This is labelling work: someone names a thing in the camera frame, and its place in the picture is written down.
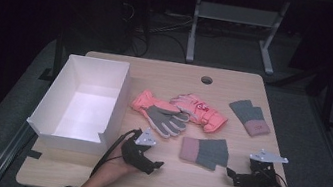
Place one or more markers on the white open box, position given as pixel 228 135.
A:
pixel 84 111

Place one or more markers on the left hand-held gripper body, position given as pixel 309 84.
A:
pixel 133 152

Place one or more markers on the pink glove with grey palm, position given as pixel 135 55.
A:
pixel 163 118

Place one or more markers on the pink padded glove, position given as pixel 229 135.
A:
pixel 206 116

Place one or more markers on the person's left hand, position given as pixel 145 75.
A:
pixel 113 168

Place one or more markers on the grey knit fingerless glove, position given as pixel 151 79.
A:
pixel 248 115
pixel 207 152

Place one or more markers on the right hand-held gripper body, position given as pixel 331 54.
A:
pixel 260 179

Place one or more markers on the grey metal table frame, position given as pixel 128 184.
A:
pixel 234 14

